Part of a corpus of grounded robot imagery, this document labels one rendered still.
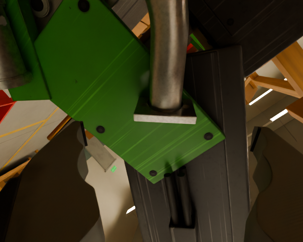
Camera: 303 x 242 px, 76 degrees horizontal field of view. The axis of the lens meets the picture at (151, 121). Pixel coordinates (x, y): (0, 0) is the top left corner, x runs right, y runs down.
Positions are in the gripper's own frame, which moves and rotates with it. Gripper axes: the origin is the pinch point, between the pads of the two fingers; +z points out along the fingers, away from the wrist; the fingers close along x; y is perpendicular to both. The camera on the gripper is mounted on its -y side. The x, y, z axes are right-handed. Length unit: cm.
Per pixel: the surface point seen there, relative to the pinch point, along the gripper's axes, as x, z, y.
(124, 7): -12, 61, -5
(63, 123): -18.4, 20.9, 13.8
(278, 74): 495, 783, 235
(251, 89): 187, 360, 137
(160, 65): -0.5, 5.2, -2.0
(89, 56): -7.3, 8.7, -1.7
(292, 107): 44, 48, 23
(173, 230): 2.0, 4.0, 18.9
